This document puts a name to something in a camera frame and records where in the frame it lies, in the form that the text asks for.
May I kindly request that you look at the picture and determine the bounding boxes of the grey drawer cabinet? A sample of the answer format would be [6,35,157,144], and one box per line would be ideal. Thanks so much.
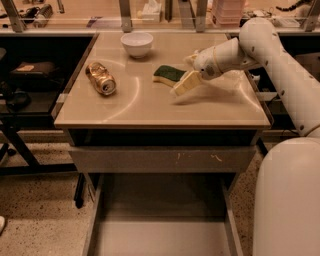
[53,31,274,256]

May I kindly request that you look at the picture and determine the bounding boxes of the white ceramic bowl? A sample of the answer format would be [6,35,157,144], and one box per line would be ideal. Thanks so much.
[120,32,153,58]

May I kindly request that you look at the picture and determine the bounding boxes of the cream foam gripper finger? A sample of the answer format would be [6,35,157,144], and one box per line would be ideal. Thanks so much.
[171,71,202,96]
[184,50,199,66]

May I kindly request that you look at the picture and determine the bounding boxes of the crushed gold soda can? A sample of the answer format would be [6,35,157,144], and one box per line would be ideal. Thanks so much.
[85,62,116,96]

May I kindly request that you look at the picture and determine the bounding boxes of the open middle drawer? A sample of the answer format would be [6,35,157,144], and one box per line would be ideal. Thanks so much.
[81,174,244,256]

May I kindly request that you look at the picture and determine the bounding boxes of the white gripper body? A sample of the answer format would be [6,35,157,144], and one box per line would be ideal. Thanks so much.
[193,47,222,80]

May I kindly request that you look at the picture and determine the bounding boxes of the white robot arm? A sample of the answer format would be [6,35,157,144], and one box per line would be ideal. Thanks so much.
[172,18,320,256]

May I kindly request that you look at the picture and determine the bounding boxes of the white tissue box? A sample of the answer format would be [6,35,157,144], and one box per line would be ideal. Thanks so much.
[141,0,162,22]

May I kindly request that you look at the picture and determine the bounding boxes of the black bag on shelf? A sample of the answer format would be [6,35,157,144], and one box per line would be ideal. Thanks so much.
[9,61,57,88]

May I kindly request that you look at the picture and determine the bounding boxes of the green and yellow sponge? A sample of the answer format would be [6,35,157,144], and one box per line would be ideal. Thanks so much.
[152,65,185,87]

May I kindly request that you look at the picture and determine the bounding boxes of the pink stacked trays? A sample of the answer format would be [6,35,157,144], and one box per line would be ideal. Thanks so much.
[211,0,246,27]

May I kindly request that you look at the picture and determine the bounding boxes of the closed top drawer front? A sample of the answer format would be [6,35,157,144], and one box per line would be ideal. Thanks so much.
[69,146,256,173]

